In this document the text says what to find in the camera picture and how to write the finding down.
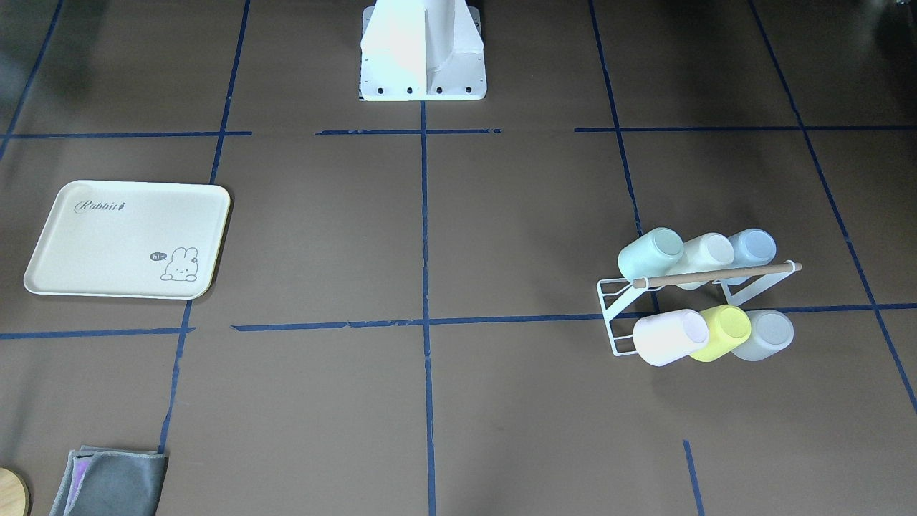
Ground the green cup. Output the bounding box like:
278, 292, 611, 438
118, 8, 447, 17
617, 226, 685, 281

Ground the cream rabbit tray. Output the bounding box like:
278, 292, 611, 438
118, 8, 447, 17
23, 180, 231, 300

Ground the pink cup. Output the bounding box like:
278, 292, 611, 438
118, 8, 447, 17
633, 308, 710, 367

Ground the cream white cup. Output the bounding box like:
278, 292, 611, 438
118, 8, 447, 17
667, 232, 736, 275

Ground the yellow cup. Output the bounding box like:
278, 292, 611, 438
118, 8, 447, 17
690, 305, 752, 363

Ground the blue cup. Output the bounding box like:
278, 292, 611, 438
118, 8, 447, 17
728, 228, 777, 269

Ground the grey cup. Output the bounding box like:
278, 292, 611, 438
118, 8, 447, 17
731, 310, 795, 362

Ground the grey folded cloth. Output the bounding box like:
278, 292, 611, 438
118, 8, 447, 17
49, 445, 169, 515

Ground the wooden mug tree stand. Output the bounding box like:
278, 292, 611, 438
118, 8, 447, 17
1, 467, 32, 516

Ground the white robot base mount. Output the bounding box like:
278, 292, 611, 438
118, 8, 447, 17
358, 1, 488, 102

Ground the white wire cup rack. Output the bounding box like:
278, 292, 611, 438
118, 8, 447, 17
595, 260, 803, 357

